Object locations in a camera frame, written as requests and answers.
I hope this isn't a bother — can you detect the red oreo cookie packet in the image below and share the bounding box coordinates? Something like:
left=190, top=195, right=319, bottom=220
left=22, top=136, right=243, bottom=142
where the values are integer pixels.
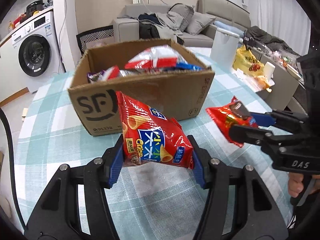
left=206, top=96, right=258, bottom=147

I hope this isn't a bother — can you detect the brown SF cardboard box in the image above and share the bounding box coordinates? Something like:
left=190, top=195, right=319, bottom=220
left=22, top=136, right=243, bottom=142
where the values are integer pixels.
left=68, top=39, right=215, bottom=137

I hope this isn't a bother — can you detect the blue oreo cookie packet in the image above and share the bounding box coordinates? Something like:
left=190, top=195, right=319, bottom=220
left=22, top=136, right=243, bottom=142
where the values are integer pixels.
left=176, top=62, right=203, bottom=71

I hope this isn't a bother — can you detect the red crisp snack bag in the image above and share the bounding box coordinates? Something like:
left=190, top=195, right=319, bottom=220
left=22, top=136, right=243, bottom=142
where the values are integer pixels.
left=116, top=91, right=194, bottom=169

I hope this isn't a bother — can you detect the red white snack bag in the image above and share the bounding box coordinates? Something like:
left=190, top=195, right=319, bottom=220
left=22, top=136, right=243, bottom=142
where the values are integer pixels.
left=124, top=45, right=186, bottom=70

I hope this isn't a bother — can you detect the purple white snack bag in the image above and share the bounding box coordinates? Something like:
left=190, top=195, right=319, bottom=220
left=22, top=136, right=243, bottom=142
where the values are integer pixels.
left=87, top=70, right=105, bottom=83

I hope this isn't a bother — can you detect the red black snack packet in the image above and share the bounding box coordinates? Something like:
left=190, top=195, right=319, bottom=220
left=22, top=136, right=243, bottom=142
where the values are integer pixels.
left=102, top=66, right=120, bottom=81

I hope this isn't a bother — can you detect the right hand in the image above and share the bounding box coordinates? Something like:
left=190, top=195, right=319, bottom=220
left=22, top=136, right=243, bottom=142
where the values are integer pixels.
left=287, top=172, right=320, bottom=198

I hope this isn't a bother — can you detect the white paper roll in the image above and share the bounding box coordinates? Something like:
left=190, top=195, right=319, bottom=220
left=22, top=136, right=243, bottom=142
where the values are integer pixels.
left=264, top=62, right=276, bottom=80

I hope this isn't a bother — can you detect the yellow plastic bag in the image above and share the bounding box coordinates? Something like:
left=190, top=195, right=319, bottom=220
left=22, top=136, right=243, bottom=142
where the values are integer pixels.
left=233, top=45, right=264, bottom=77

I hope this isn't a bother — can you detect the dark jacket on counter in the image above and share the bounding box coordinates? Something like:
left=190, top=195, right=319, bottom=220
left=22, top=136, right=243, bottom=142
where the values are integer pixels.
left=245, top=26, right=299, bottom=56

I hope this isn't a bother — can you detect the white trash bin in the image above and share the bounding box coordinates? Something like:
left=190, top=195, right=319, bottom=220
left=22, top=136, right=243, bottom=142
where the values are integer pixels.
left=210, top=28, right=240, bottom=71

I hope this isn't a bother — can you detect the teal checked tablecloth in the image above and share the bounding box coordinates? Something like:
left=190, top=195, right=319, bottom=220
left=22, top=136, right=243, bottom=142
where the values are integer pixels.
left=14, top=48, right=292, bottom=239

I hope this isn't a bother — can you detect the grey sofa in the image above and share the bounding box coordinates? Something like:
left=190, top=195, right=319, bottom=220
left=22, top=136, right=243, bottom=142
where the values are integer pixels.
left=113, top=0, right=251, bottom=47

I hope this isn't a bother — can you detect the grey pillow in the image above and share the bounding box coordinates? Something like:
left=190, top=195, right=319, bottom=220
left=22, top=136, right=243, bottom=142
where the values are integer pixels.
left=185, top=12, right=216, bottom=36

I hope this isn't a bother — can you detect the pile of dark clothes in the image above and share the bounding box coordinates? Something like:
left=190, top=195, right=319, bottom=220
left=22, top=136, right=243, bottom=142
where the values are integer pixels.
left=138, top=11, right=184, bottom=45

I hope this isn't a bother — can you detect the white washing machine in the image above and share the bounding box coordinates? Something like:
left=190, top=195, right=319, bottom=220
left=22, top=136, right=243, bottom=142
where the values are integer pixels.
left=11, top=10, right=66, bottom=93

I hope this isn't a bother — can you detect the black patterned chair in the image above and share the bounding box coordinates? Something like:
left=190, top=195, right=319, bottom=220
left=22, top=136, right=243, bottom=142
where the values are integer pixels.
left=76, top=25, right=114, bottom=55

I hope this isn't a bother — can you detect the black rice cooker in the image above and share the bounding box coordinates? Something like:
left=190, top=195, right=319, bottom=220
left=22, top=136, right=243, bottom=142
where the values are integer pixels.
left=25, top=0, right=44, bottom=18

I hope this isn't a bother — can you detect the black cable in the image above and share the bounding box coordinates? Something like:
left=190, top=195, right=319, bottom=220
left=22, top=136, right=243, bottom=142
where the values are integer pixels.
left=0, top=107, right=27, bottom=230

